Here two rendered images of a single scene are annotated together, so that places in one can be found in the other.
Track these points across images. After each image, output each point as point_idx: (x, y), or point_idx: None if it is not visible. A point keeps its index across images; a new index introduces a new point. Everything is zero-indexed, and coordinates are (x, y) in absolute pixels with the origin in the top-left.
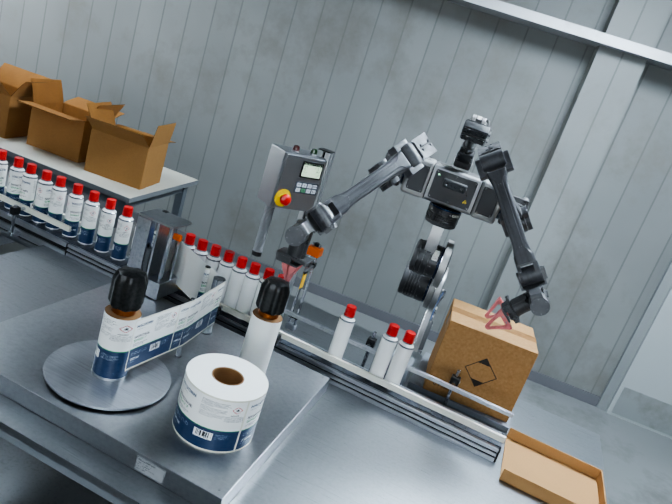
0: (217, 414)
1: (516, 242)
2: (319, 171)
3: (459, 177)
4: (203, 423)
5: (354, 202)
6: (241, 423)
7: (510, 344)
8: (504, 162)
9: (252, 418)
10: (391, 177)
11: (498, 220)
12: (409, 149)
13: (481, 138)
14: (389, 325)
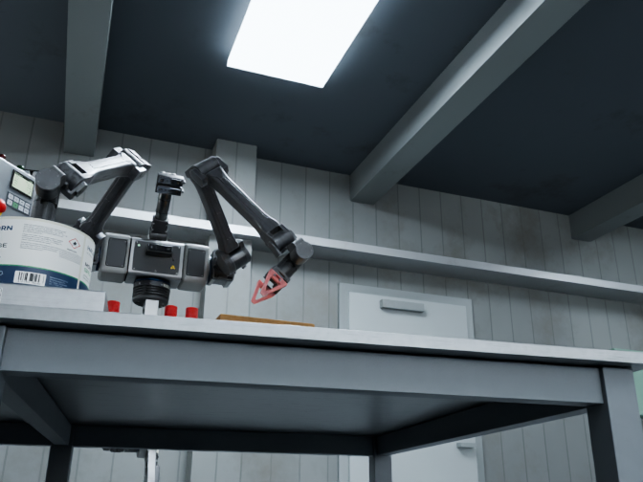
0: (49, 245)
1: (257, 215)
2: (31, 187)
3: (160, 244)
4: (30, 261)
5: (97, 171)
6: (79, 267)
7: (286, 321)
8: (218, 164)
9: (88, 271)
10: (122, 166)
11: (211, 274)
12: (128, 153)
13: (177, 187)
14: (166, 307)
